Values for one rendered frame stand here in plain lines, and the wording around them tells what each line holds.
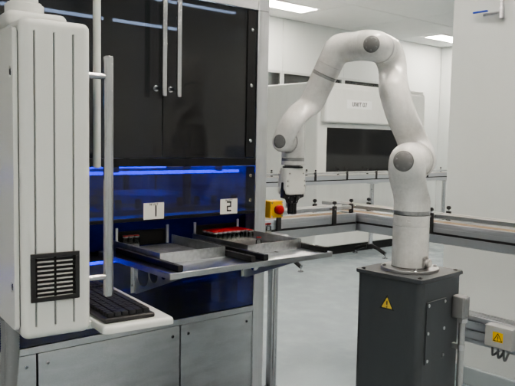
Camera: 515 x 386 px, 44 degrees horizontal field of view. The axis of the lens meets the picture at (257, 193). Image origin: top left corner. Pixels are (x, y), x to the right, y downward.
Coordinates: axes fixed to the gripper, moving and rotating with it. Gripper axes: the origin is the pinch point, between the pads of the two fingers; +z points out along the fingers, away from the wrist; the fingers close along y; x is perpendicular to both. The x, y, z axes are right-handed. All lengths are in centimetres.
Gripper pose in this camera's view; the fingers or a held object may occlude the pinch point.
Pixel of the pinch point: (291, 208)
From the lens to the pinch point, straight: 236.1
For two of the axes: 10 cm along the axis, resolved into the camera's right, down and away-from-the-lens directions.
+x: 6.4, 0.7, -7.6
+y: -7.7, 0.4, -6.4
